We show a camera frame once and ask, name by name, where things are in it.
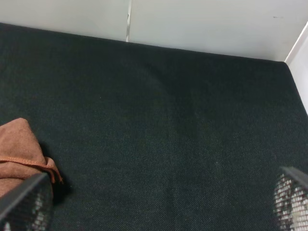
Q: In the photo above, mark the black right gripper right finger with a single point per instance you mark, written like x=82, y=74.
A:
x=291, y=200

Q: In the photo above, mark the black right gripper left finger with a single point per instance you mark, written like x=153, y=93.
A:
x=28, y=207

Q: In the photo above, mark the brown folded cloth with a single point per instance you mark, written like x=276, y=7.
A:
x=21, y=156

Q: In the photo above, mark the black table cloth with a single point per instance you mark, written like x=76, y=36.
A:
x=154, y=139

